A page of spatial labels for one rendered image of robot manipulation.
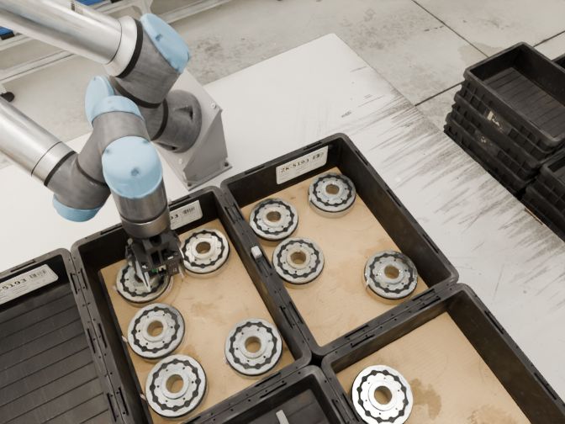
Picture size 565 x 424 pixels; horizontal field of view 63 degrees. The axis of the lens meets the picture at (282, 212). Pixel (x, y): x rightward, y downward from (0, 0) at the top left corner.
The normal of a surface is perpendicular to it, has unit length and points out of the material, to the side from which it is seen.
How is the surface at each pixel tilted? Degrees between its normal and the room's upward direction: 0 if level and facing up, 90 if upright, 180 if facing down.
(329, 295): 0
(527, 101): 0
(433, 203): 0
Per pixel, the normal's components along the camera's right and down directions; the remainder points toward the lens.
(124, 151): 0.08, -0.59
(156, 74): 0.41, 0.76
